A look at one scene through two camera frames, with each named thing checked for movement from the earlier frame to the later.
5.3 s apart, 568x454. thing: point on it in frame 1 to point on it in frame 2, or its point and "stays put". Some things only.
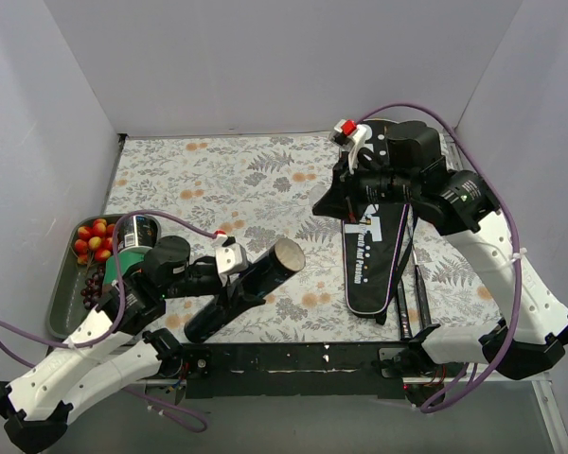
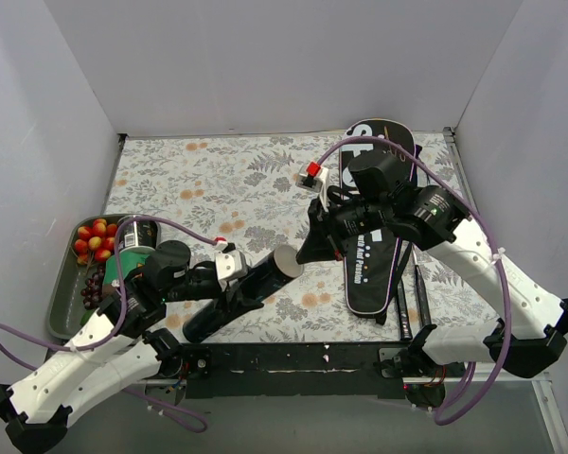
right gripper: x=346 y=184 to x=324 y=223
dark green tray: x=66 y=310 stays put
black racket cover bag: x=374 y=229 stays put
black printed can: x=137 y=231 stays put
